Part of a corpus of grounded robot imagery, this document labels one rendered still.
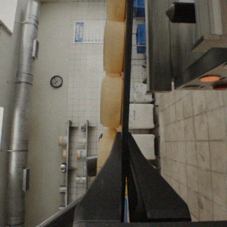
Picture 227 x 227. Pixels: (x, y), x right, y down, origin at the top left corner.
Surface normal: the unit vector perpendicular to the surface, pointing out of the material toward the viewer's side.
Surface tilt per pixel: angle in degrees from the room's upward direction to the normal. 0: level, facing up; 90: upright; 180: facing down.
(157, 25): 90
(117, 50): 89
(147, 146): 93
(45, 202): 90
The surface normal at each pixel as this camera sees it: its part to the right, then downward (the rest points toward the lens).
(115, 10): -0.04, 0.92
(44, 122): 0.01, -0.16
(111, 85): 0.03, -0.47
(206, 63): -1.00, 0.00
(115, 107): 0.00, 0.29
